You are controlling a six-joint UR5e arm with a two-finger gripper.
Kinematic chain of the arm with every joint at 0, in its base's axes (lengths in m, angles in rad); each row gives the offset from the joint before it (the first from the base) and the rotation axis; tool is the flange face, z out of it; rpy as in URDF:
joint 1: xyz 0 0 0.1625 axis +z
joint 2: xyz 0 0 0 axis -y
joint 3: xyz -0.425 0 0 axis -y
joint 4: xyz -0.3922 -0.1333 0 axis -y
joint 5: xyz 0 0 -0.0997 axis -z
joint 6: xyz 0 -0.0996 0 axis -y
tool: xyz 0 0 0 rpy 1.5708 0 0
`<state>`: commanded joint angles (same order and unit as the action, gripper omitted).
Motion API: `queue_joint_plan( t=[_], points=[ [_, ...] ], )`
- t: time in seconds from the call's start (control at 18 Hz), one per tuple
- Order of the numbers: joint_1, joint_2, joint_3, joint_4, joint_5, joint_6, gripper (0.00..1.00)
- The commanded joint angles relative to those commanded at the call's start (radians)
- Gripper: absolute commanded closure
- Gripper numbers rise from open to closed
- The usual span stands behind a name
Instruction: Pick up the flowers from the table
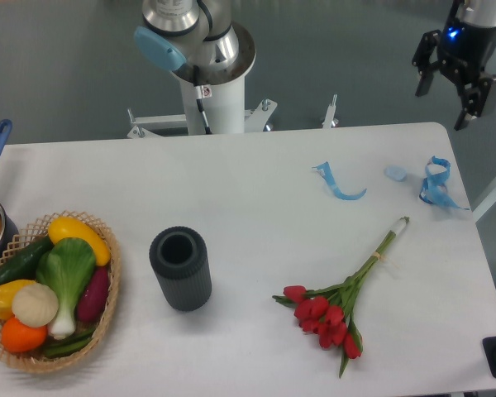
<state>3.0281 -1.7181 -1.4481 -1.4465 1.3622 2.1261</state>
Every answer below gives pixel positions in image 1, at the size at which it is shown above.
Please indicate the purple sweet potato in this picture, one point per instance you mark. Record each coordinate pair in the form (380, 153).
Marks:
(94, 298)

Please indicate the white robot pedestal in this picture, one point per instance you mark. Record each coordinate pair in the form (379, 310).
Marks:
(212, 84)

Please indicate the dark green cucumber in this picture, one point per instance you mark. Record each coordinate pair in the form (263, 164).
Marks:
(23, 265)

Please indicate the red tulip bouquet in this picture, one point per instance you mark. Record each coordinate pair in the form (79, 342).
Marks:
(329, 313)

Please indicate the white table leg bracket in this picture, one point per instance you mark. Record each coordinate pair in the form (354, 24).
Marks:
(330, 121)

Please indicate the tangled blue tape strip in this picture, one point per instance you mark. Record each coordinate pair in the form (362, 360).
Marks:
(433, 190)

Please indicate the green bok choy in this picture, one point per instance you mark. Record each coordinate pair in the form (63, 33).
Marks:
(66, 269)

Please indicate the yellow bell pepper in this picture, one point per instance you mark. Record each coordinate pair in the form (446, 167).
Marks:
(7, 294)

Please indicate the yellow squash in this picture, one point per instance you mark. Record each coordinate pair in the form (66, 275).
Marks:
(67, 227)

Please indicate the curved blue tape strip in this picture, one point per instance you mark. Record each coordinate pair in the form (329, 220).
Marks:
(324, 170)

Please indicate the dark grey ribbed vase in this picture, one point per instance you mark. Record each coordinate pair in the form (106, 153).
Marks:
(178, 257)

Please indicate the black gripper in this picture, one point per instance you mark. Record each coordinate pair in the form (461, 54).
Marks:
(467, 42)

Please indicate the woven wicker basket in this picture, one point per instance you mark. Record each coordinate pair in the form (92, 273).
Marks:
(34, 362)

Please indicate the cream garlic bulb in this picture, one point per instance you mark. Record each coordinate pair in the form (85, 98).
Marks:
(35, 305)

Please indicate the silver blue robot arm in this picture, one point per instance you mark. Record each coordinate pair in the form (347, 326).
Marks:
(185, 25)

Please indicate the green bean pods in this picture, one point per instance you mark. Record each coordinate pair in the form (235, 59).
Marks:
(69, 345)

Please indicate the orange fruit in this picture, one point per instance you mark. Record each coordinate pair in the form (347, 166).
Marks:
(17, 337)

